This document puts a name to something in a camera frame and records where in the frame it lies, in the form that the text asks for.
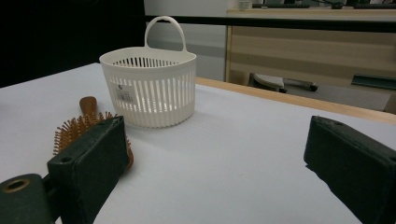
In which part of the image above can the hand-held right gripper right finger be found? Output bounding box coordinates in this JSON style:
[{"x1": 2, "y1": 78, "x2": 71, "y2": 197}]
[{"x1": 303, "y1": 115, "x2": 396, "y2": 224}]

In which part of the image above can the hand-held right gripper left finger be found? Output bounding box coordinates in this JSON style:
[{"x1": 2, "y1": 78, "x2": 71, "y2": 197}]
[{"x1": 47, "y1": 115, "x2": 131, "y2": 224}]

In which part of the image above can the wooden hairbrush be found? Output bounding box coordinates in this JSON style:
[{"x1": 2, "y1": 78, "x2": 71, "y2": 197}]
[{"x1": 52, "y1": 95, "x2": 134, "y2": 171}]

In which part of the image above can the white slotted plastic basket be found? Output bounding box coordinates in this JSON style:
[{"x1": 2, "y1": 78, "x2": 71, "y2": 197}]
[{"x1": 98, "y1": 16, "x2": 198, "y2": 129}]

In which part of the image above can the office chair base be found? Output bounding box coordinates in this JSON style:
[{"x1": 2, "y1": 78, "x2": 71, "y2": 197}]
[{"x1": 251, "y1": 73, "x2": 319, "y2": 94}]

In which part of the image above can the light wooden desk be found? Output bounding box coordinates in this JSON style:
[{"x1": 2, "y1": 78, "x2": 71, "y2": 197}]
[{"x1": 224, "y1": 7, "x2": 396, "y2": 115}]

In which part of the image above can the white corrugated board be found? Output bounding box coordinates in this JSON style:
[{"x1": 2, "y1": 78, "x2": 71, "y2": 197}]
[{"x1": 0, "y1": 63, "x2": 396, "y2": 224}]

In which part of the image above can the white cabinet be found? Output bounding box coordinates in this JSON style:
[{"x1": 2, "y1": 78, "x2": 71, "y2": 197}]
[{"x1": 143, "y1": 0, "x2": 229, "y2": 82}]

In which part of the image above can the black horizontal frame bar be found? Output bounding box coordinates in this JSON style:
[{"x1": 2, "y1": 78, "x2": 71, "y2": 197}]
[{"x1": 144, "y1": 15, "x2": 396, "y2": 34}]

